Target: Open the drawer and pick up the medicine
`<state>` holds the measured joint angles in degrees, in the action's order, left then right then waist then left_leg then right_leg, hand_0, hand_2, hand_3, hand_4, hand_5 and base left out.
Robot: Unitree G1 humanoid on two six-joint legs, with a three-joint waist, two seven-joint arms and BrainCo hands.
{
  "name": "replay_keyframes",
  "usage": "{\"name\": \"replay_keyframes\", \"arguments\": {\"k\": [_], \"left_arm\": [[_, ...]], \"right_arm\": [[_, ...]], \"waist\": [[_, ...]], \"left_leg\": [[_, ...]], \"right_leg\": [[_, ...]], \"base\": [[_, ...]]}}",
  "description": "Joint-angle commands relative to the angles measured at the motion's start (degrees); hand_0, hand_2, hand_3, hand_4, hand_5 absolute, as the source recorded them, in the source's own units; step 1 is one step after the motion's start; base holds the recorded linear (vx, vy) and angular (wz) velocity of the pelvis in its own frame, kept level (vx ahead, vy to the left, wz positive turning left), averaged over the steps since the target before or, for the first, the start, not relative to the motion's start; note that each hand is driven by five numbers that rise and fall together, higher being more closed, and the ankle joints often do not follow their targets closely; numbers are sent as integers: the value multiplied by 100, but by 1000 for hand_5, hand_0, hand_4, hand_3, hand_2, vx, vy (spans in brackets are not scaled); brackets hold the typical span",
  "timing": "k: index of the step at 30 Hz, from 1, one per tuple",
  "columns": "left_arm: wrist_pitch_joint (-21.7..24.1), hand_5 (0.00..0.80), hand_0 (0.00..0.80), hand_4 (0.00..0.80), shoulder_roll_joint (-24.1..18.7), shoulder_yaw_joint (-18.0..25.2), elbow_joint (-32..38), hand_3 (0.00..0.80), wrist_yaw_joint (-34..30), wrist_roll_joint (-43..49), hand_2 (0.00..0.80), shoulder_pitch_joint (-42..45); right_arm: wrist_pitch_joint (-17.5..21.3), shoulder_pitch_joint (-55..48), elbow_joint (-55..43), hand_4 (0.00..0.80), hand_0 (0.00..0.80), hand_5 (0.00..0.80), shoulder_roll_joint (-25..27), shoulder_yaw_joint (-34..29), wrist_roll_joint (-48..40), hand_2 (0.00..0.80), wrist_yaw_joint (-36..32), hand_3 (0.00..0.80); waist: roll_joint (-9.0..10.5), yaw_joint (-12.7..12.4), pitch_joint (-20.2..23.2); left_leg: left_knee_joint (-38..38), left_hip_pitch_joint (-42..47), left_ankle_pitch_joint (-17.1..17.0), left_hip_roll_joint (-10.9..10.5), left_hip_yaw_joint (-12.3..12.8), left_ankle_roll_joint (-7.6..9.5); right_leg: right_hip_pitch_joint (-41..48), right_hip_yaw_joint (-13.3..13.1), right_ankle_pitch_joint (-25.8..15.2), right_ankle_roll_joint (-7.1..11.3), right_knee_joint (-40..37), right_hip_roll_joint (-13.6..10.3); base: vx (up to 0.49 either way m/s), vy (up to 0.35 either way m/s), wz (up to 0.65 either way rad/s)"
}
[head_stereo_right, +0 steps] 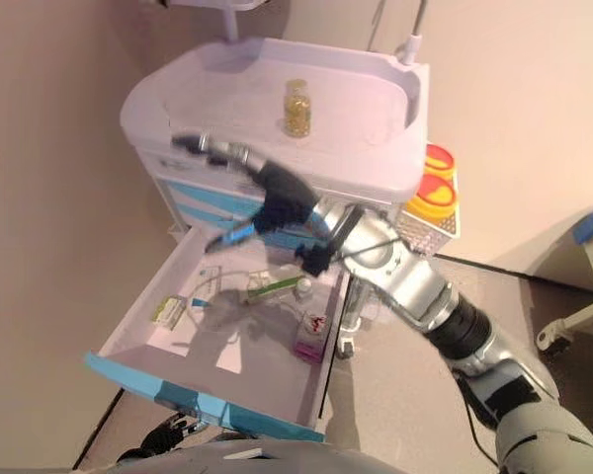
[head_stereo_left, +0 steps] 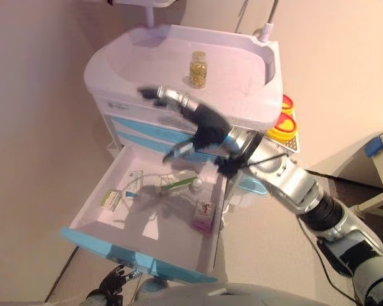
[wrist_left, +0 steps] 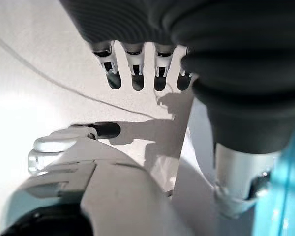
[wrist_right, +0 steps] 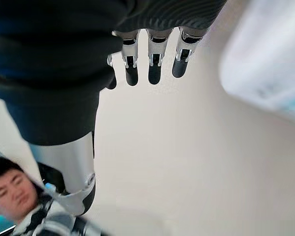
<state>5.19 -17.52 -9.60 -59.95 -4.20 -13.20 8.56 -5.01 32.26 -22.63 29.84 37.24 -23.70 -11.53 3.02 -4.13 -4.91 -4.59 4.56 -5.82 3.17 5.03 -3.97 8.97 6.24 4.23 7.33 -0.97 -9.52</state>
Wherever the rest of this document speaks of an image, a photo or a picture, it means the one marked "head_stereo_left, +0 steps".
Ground small green white medicine box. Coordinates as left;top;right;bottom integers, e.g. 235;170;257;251
100;189;123;211

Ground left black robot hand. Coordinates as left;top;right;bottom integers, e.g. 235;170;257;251
97;266;140;296

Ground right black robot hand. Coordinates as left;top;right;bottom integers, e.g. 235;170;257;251
137;84;234;165

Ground light blue waste bin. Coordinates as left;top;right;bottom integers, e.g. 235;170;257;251
239;178;266;198

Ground white raised cart tray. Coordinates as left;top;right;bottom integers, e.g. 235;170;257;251
107;0;176;28

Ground blue bed clip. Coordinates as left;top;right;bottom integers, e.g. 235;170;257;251
364;136;383;157

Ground metal IV pole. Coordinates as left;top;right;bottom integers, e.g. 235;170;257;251
258;0;277;42

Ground white medical cart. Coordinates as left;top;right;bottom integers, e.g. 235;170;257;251
82;24;283;275

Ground clear bottle yellow capsules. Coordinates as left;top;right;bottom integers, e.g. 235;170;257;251
188;50;209;90

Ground pink purple medicine box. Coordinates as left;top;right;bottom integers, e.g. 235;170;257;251
191;200;217;231

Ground yellow container red lid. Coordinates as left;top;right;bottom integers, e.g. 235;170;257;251
280;94;296;116
267;111;298;141

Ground grey robot torso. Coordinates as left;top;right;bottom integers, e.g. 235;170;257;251
137;282;355;306

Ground long green white medicine box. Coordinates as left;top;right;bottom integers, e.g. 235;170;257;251
158;178;195;195

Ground white mesh side basket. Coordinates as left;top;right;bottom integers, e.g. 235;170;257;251
264;127;303;156

